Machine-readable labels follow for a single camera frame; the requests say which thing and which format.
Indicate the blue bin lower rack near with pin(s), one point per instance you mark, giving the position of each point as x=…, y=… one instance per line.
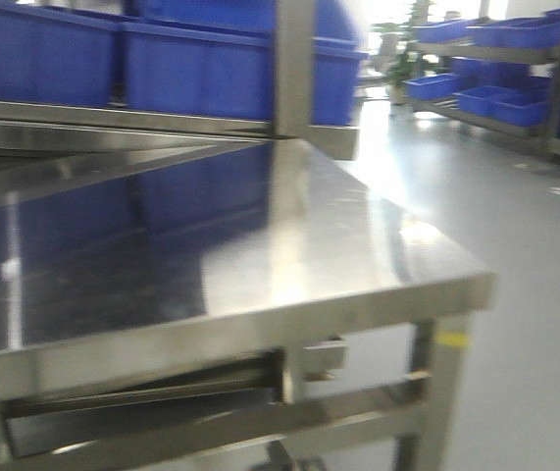
x=523, y=109

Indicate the blue bin lower rack far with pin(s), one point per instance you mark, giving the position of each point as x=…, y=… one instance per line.
x=432, y=87

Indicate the blue bin rack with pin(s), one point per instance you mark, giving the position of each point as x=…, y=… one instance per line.
x=523, y=109
x=446, y=31
x=432, y=87
x=480, y=100
x=525, y=33

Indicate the blue bin centre right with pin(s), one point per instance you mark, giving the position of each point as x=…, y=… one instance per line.
x=201, y=58

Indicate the blue bin upper rack near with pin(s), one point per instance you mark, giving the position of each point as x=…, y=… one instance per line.
x=525, y=33

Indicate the blue bin upper rack far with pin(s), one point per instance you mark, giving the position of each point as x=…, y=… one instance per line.
x=446, y=31

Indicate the right steel flow rack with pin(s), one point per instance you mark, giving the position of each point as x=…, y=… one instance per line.
x=504, y=75

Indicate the blue bin far right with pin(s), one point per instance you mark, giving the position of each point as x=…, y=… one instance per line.
x=337, y=58

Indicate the blue bin centre left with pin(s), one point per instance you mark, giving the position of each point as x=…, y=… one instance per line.
x=51, y=56

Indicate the green potted plant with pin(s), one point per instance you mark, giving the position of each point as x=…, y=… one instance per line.
x=398, y=59

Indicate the blue bin lower rack middle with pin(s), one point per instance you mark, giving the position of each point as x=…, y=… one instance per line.
x=480, y=100

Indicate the stainless steel shelf frame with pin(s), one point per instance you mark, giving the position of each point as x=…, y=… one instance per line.
x=48, y=128

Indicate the blue bin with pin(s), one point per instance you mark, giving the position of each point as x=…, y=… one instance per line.
x=201, y=58
x=51, y=56
x=337, y=58

